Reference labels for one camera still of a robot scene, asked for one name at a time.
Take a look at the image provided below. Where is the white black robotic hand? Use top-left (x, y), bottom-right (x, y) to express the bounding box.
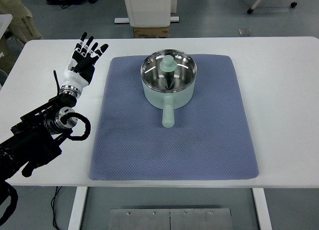
top-left (59, 32), bottom-right (109, 98)

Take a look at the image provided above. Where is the mint green pot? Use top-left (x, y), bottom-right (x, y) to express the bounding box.
top-left (142, 82), bottom-right (195, 128)

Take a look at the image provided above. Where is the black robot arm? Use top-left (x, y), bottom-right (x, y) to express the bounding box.
top-left (0, 85), bottom-right (91, 224)

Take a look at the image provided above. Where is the person in beige clothes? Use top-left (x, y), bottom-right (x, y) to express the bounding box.
top-left (0, 0), bottom-right (43, 44)

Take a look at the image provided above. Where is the glass lid with green knob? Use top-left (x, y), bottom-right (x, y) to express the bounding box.
top-left (141, 49), bottom-right (197, 93)

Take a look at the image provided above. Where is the cardboard box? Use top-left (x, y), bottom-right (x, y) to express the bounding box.
top-left (133, 26), bottom-right (170, 38)

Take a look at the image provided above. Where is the white side table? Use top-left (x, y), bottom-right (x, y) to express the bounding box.
top-left (0, 14), bottom-right (13, 38)

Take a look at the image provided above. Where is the blue textured mat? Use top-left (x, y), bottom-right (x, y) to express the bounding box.
top-left (89, 54), bottom-right (259, 181)

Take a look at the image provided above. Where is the white table left leg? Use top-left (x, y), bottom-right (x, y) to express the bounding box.
top-left (68, 187), bottom-right (88, 230)

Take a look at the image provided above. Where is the white table leg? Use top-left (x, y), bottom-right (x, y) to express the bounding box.
top-left (252, 188), bottom-right (272, 230)
top-left (68, 187), bottom-right (88, 230)

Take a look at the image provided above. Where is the metal floor plate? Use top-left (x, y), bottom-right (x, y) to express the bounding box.
top-left (108, 208), bottom-right (233, 230)

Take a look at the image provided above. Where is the grey floor socket cover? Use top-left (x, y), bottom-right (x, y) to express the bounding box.
top-left (238, 28), bottom-right (253, 36)

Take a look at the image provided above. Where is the white rolling chair base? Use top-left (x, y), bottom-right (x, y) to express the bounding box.
top-left (239, 0), bottom-right (299, 16)

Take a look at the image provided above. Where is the white table right leg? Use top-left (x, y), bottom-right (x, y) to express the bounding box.
top-left (252, 188), bottom-right (272, 230)

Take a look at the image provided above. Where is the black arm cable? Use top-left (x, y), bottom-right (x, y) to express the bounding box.
top-left (60, 112), bottom-right (92, 142)

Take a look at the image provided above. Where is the white pedestal cabinet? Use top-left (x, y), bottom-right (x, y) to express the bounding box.
top-left (114, 0), bottom-right (179, 27)

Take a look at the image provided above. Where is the black floor cable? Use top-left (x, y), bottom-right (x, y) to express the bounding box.
top-left (50, 186), bottom-right (63, 230)

